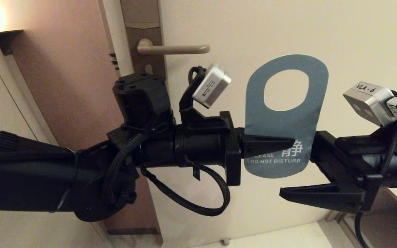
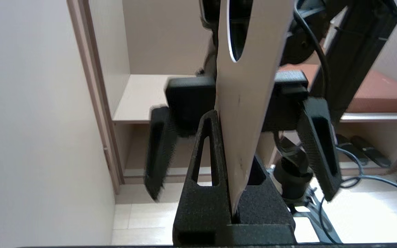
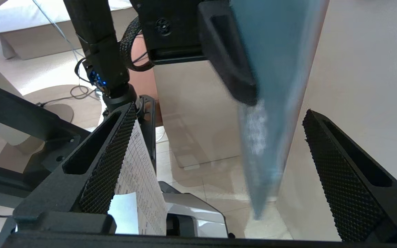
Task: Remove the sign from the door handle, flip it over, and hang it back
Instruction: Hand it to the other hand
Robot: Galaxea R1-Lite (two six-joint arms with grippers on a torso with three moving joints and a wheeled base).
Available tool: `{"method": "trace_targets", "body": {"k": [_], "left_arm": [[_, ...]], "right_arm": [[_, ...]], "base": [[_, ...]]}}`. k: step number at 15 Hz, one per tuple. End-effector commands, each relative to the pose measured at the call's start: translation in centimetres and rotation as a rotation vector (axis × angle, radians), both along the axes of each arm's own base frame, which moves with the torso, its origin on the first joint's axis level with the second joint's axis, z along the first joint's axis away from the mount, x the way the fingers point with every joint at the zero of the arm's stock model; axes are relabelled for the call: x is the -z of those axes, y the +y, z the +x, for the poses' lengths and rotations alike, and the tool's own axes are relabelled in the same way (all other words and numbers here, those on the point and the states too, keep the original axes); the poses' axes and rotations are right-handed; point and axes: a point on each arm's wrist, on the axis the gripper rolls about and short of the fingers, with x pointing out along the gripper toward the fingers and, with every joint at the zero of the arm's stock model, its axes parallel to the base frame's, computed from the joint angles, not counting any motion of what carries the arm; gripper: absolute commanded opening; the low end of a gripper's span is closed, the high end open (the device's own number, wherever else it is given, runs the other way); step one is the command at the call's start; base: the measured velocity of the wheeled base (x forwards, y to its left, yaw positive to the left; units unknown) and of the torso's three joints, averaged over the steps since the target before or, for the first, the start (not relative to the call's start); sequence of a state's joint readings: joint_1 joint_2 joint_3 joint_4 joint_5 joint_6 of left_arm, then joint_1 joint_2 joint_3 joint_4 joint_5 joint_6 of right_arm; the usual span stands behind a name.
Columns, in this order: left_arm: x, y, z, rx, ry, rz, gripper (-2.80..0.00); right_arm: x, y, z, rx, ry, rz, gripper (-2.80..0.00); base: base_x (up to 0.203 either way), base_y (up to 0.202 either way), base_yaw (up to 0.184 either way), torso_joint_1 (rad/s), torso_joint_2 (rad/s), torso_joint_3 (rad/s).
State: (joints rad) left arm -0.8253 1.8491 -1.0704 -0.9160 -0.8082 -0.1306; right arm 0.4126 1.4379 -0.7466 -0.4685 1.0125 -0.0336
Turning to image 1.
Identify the braided left arm cable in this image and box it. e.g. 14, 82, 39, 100
140, 157, 231, 217

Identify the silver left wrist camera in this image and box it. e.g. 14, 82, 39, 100
192, 63, 232, 109

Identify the blue and white door hanger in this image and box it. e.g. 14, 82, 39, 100
244, 54, 329, 179

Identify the brown door lock plate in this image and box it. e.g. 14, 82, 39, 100
120, 0, 166, 78

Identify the beige lever door handle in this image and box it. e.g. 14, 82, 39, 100
137, 39, 211, 56

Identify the cream room door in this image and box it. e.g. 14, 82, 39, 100
97, 0, 397, 248

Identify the braided arm cable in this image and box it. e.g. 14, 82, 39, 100
354, 211, 371, 248
140, 157, 231, 217

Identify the dark brown baseboard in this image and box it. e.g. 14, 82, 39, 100
107, 228, 160, 236

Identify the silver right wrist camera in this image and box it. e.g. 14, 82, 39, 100
343, 82, 397, 127

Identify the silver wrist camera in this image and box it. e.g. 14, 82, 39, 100
192, 63, 232, 109
343, 82, 397, 127

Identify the brown wardrobe door frame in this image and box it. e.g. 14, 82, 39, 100
324, 76, 397, 223

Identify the dark wall lamp bracket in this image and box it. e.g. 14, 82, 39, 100
0, 30, 24, 56

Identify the braided right arm cable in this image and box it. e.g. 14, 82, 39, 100
354, 211, 371, 248

